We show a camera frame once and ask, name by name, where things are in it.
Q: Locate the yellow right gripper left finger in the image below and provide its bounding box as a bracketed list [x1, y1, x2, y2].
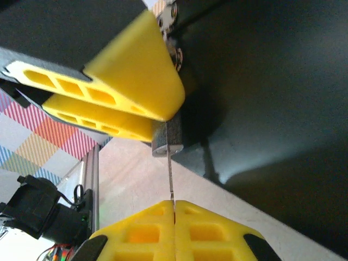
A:
[70, 200, 177, 261]

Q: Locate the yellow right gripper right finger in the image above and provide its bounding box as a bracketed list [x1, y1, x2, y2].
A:
[175, 200, 282, 261]

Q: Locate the silver key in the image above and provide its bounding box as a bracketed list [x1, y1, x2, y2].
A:
[164, 121, 177, 207]

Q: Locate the starry night print box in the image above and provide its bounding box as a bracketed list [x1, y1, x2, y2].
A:
[170, 0, 348, 260]

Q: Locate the metal box hasp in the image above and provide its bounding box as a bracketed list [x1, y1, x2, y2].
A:
[157, 0, 183, 72]

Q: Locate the long aluminium mounting rail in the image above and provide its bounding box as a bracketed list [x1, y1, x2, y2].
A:
[81, 144, 101, 241]

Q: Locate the thin black left base cable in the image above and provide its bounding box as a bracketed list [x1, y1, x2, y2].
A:
[72, 184, 84, 205]

